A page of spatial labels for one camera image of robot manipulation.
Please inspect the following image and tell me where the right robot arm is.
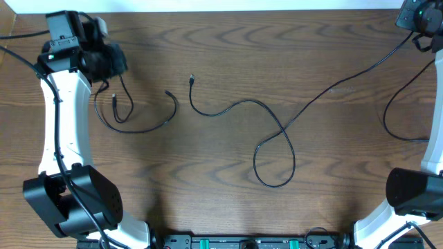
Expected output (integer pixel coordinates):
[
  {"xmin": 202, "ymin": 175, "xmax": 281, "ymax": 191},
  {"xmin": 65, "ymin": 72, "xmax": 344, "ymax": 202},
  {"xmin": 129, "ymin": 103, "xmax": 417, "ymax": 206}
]
[{"xmin": 348, "ymin": 0, "xmax": 442, "ymax": 248}]

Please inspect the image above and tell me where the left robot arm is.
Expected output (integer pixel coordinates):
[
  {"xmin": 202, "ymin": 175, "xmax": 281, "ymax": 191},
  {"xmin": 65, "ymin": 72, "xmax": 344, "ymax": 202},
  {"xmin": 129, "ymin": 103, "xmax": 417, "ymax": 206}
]
[{"xmin": 23, "ymin": 44, "xmax": 153, "ymax": 248}]

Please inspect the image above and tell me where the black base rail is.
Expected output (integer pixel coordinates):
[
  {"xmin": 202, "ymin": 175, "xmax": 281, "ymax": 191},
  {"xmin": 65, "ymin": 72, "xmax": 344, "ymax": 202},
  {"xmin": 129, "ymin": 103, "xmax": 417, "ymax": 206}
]
[{"xmin": 75, "ymin": 234, "xmax": 425, "ymax": 249}]

